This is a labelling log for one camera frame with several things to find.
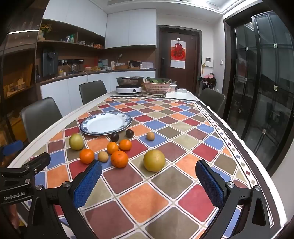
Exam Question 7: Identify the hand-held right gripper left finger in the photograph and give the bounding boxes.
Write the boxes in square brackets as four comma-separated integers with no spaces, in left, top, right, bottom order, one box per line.
[27,160,103,239]

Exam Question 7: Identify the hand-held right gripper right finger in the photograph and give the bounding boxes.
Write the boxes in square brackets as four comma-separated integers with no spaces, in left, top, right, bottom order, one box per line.
[195,160,271,239]

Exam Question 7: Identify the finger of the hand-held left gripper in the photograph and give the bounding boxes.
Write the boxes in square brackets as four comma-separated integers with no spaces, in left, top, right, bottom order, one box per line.
[19,152,51,178]
[0,141,24,157]

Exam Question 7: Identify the large orange mandarin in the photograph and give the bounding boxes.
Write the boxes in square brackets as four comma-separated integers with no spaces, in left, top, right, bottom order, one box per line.
[111,150,129,168]

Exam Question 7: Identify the green pear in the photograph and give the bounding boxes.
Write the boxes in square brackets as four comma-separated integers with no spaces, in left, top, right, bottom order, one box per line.
[69,133,84,151]

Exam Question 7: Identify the yellow pear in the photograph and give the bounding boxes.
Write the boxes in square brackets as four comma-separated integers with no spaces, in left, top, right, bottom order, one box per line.
[144,149,166,172]

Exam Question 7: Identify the blue patterned white plate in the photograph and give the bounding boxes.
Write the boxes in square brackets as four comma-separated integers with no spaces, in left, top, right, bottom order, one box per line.
[79,111,132,135]

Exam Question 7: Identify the grey dining chair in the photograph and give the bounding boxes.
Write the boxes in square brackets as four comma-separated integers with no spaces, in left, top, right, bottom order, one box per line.
[199,88,227,119]
[19,97,63,144]
[79,80,108,105]

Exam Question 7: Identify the colourful checkered tablecloth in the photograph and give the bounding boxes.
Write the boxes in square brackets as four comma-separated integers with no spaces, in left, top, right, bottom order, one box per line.
[7,95,279,239]

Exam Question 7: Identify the white base cabinets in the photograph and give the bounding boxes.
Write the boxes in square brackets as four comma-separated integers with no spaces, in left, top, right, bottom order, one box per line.
[40,71,156,106]

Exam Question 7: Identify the glass fronted wooden cabinet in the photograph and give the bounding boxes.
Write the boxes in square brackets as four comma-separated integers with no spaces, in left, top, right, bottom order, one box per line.
[0,28,39,147]

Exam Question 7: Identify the black water dispenser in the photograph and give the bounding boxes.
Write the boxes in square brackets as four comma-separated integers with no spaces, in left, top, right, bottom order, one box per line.
[42,48,58,77]

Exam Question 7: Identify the white induction cooker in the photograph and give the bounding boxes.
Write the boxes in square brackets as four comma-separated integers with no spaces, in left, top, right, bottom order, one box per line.
[116,85,143,94]

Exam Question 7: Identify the stroller with pink toy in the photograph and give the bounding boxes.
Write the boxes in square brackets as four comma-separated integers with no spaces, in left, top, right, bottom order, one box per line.
[199,73,217,92]

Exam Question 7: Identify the black framed glass sliding doors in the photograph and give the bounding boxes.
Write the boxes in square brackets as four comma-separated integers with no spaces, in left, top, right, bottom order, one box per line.
[224,10,294,176]

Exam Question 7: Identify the steel cooking pot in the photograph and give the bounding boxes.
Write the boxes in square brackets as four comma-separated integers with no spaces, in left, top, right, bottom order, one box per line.
[116,76,145,87]

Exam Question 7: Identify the pink plastic basket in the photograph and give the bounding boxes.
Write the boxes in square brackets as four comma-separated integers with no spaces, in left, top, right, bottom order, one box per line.
[144,80,172,94]

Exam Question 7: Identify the green leafy vegetables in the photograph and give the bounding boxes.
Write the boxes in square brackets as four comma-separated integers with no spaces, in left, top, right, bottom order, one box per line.
[145,77,171,83]

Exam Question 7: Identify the yellow flower bouquet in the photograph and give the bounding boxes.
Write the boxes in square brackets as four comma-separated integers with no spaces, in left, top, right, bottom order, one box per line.
[40,24,52,41]

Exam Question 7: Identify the dark wooden door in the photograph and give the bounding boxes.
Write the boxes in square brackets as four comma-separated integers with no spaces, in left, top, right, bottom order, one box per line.
[157,25,202,93]

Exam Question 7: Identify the wooden wall shelf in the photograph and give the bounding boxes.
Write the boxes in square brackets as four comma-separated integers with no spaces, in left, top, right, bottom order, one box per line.
[37,19,106,60]

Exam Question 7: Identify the red wall calendar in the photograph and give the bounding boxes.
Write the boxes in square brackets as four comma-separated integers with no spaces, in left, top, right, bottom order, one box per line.
[170,40,185,69]

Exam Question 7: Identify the white wall cabinets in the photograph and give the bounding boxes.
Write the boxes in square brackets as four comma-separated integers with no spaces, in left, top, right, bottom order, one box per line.
[42,2,158,49]

